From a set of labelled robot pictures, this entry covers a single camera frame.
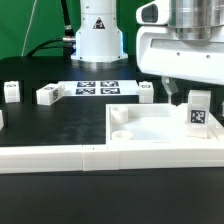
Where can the white square tabletop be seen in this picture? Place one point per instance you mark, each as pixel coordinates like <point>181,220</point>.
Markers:
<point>155,123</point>

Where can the white L-shaped fence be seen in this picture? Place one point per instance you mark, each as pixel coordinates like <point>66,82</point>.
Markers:
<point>109,157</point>

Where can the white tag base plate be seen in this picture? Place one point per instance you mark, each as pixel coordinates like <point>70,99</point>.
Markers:
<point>100,88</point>

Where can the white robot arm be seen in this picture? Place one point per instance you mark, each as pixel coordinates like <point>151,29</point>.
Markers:
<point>99,42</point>

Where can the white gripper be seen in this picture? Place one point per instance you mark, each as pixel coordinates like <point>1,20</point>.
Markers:
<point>181,39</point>

